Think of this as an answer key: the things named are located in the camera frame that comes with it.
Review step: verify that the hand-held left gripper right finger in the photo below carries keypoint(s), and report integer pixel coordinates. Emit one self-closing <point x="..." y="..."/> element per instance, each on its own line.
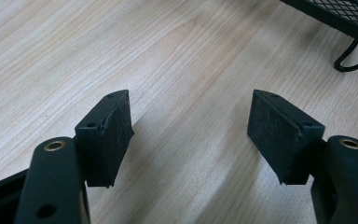
<point x="286" y="140"/>

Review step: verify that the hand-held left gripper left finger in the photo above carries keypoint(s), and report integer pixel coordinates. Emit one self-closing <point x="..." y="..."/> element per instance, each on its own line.
<point x="105" y="140"/>

